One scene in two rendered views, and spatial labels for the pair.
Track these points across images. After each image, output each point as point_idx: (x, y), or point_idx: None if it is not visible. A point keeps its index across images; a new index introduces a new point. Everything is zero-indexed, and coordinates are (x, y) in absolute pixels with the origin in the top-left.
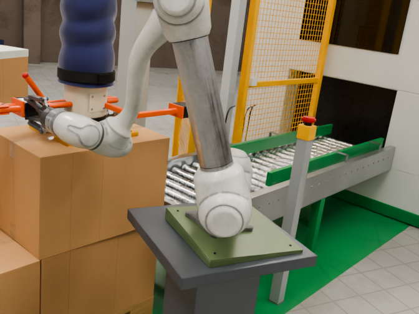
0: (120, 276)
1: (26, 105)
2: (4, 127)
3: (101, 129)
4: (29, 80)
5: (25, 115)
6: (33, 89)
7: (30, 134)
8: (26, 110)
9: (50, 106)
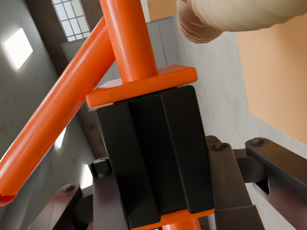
0: None
1: (144, 224)
2: (244, 76)
3: None
4: (11, 175)
5: (211, 209)
6: (53, 134)
7: (293, 38)
8: (178, 200)
9: (124, 16)
